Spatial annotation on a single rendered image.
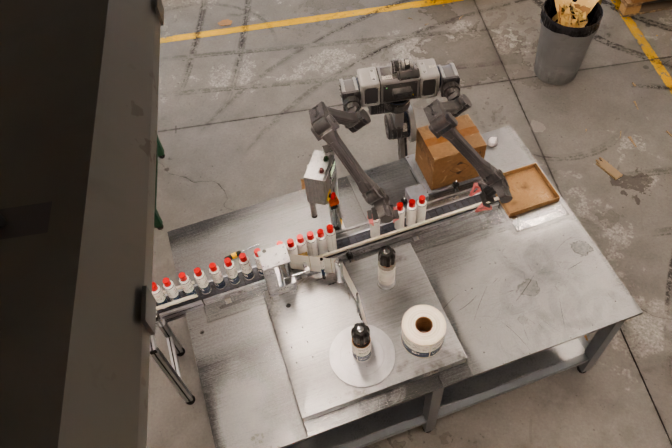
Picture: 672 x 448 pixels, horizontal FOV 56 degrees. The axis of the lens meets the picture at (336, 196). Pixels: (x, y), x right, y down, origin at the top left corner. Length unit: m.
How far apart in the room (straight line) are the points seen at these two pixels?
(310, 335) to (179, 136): 2.57
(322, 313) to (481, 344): 0.77
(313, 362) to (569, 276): 1.35
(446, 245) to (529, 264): 0.43
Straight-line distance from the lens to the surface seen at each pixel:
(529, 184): 3.69
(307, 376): 3.02
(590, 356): 3.90
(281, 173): 4.77
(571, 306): 3.34
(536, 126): 5.14
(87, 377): 0.37
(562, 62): 5.32
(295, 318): 3.14
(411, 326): 2.95
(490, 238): 3.45
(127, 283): 0.41
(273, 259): 3.01
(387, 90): 3.18
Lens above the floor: 3.70
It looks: 54 degrees down
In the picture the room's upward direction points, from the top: 6 degrees counter-clockwise
